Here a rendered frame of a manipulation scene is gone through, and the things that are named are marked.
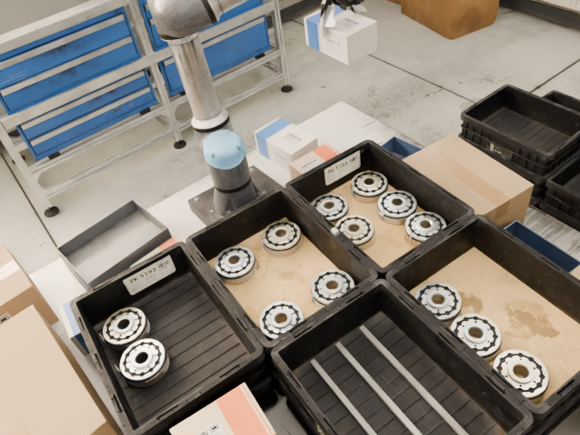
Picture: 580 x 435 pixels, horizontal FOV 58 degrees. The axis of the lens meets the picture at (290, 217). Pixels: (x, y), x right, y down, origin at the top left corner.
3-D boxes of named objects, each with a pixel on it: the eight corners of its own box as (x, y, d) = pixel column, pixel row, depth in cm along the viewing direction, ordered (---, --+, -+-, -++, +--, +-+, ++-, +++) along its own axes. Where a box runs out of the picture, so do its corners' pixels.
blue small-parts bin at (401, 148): (391, 202, 161) (392, 185, 157) (355, 182, 170) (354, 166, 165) (430, 168, 170) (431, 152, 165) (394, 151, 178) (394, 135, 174)
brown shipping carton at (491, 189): (394, 203, 161) (394, 163, 150) (448, 173, 167) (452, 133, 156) (464, 262, 141) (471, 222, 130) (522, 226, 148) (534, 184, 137)
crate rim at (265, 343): (185, 245, 131) (182, 238, 129) (283, 191, 140) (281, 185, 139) (268, 356, 105) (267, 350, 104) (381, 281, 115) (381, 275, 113)
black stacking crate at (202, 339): (89, 330, 128) (69, 303, 120) (194, 269, 137) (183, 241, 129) (150, 464, 103) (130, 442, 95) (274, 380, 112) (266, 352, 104)
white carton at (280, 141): (257, 152, 188) (253, 132, 182) (282, 136, 193) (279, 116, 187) (294, 175, 176) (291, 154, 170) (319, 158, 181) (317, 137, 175)
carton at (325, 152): (313, 198, 167) (311, 181, 162) (291, 180, 175) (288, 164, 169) (350, 175, 173) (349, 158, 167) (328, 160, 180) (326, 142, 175)
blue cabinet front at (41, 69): (35, 160, 270) (-24, 62, 231) (157, 102, 296) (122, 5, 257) (37, 162, 269) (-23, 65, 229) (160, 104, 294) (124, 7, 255)
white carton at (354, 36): (306, 44, 167) (303, 17, 161) (334, 30, 171) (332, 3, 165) (348, 65, 155) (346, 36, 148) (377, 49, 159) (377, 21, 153)
